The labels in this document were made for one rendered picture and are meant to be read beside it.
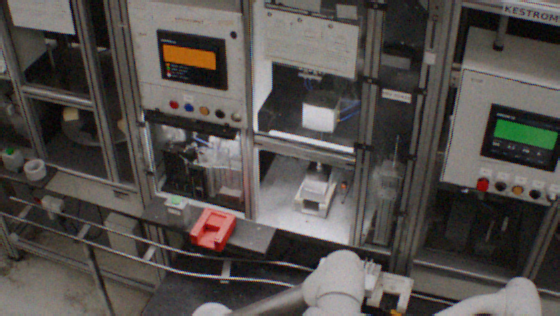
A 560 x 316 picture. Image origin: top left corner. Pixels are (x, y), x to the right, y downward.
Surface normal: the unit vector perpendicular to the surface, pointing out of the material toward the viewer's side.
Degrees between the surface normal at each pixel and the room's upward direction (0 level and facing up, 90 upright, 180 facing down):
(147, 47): 90
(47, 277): 0
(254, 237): 0
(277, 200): 0
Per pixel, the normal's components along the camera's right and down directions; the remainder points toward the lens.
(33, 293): 0.00, -0.74
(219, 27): -0.33, 0.63
